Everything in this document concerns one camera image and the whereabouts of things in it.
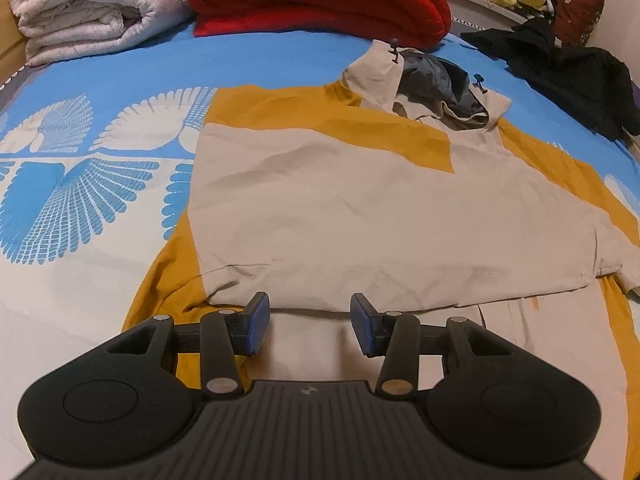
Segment black garment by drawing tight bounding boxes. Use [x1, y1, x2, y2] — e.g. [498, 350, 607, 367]
[460, 16, 637, 140]

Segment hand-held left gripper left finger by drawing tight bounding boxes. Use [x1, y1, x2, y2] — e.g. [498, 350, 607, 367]
[102, 291, 271, 401]

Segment white headboard ledge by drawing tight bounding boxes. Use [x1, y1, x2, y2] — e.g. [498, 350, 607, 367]
[434, 0, 532, 32]

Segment white fleece blanket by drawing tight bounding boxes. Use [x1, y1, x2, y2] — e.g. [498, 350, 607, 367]
[9, 0, 196, 67]

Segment wooden bed frame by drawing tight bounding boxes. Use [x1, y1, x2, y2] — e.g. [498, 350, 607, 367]
[0, 0, 30, 80]

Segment dark red cushion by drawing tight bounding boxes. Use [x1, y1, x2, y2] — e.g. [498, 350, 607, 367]
[549, 0, 606, 47]

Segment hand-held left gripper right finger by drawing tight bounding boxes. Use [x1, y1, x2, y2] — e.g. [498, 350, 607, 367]
[350, 292, 512, 398]

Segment beige and yellow hooded jacket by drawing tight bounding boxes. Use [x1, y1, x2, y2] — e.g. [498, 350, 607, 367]
[121, 39, 640, 480]

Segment blue and white printed bedsheet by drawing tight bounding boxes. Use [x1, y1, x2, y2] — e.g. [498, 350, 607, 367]
[0, 16, 640, 480]

